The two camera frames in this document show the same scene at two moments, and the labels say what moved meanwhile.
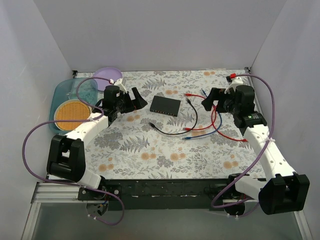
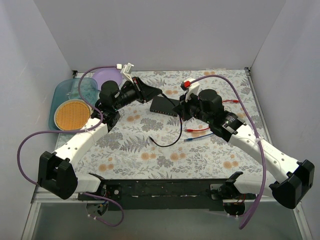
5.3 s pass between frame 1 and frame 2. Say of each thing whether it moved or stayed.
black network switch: stayed
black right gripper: moved
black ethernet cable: moved
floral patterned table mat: stayed
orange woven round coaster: stayed
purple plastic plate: stayed
